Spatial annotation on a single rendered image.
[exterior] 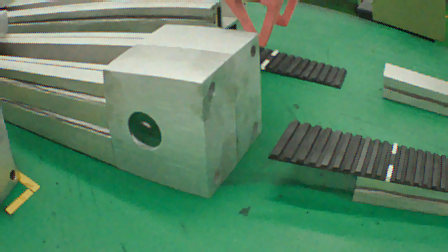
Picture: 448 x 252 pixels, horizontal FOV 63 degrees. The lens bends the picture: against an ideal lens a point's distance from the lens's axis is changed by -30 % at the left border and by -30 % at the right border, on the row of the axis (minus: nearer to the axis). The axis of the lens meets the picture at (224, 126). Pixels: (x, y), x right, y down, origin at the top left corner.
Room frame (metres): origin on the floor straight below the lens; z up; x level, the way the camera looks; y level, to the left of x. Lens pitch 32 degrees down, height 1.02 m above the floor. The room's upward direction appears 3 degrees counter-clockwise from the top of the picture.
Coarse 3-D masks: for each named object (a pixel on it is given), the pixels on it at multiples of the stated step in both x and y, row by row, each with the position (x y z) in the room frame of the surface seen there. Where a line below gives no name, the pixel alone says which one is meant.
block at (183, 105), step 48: (144, 48) 0.36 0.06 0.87; (192, 48) 0.35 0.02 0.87; (240, 48) 0.35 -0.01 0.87; (144, 96) 0.31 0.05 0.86; (192, 96) 0.29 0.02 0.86; (240, 96) 0.34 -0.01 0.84; (144, 144) 0.32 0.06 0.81; (192, 144) 0.30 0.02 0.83; (240, 144) 0.34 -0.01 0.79; (192, 192) 0.30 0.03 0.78
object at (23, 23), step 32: (32, 0) 0.78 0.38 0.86; (64, 0) 0.71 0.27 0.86; (96, 0) 0.68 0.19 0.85; (128, 0) 0.58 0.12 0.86; (160, 0) 0.55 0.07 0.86; (192, 0) 0.53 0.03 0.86; (32, 32) 0.66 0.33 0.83; (64, 32) 0.62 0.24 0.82; (96, 32) 0.58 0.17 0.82; (128, 32) 0.55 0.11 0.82
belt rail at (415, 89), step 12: (396, 72) 0.45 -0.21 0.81; (408, 72) 0.45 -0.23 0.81; (384, 84) 0.44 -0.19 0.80; (396, 84) 0.43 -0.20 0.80; (408, 84) 0.42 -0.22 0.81; (420, 84) 0.42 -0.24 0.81; (432, 84) 0.42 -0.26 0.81; (444, 84) 0.42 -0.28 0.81; (384, 96) 0.44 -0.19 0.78; (396, 96) 0.43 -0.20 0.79; (408, 96) 0.42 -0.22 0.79; (420, 96) 0.42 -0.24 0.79; (432, 96) 0.40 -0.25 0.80; (444, 96) 0.40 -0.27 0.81; (432, 108) 0.40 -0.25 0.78; (444, 108) 0.39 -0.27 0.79
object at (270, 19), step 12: (228, 0) 0.48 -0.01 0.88; (240, 0) 0.49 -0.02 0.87; (252, 0) 0.48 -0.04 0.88; (264, 0) 0.46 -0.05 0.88; (276, 0) 0.46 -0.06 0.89; (240, 12) 0.49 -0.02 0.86; (276, 12) 0.47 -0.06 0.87; (252, 24) 0.49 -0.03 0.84; (264, 24) 0.48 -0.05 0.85; (264, 36) 0.48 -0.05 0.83
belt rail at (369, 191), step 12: (360, 180) 0.27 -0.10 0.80; (372, 180) 0.26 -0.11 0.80; (360, 192) 0.27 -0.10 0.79; (372, 192) 0.26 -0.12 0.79; (384, 192) 0.26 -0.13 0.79; (396, 192) 0.26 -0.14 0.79; (408, 192) 0.24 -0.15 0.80; (420, 192) 0.24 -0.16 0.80; (432, 192) 0.23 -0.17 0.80; (444, 192) 0.23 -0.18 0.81; (384, 204) 0.25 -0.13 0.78; (396, 204) 0.25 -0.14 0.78; (408, 204) 0.24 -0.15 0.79; (420, 204) 0.24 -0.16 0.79; (432, 204) 0.23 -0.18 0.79; (444, 204) 0.23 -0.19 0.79
